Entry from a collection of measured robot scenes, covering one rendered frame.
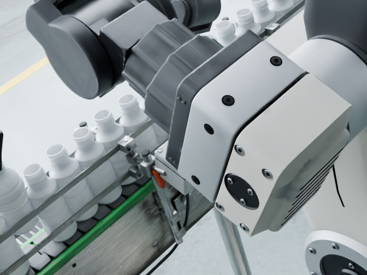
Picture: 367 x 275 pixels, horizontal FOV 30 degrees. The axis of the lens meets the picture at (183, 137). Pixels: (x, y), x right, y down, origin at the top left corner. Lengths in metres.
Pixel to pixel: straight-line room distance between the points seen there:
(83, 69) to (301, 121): 0.20
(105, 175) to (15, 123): 2.55
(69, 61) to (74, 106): 3.16
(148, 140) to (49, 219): 0.25
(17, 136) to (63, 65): 3.12
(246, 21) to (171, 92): 1.00
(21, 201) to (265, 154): 0.82
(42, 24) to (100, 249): 0.82
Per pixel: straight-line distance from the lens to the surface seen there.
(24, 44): 4.70
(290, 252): 2.55
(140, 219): 1.41
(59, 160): 1.29
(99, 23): 0.60
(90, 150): 1.32
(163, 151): 1.26
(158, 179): 1.31
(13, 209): 1.26
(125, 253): 1.43
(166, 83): 0.55
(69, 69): 0.62
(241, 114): 0.50
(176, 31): 0.58
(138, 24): 0.59
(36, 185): 1.28
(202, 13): 1.02
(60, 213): 1.31
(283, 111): 0.51
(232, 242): 1.73
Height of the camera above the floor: 1.85
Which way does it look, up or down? 35 degrees down
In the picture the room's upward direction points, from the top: 19 degrees counter-clockwise
